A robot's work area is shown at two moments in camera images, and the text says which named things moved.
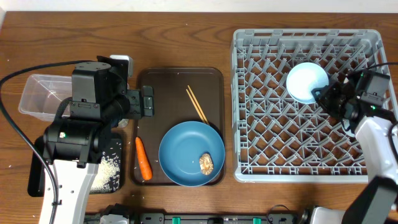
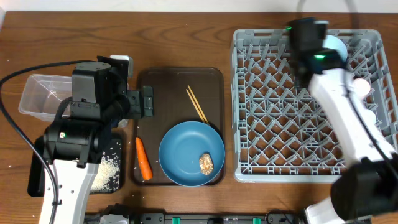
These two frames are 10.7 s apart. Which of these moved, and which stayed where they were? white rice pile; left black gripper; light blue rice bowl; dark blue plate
Moved: light blue rice bowl
Stayed: left black gripper; white rice pile; dark blue plate
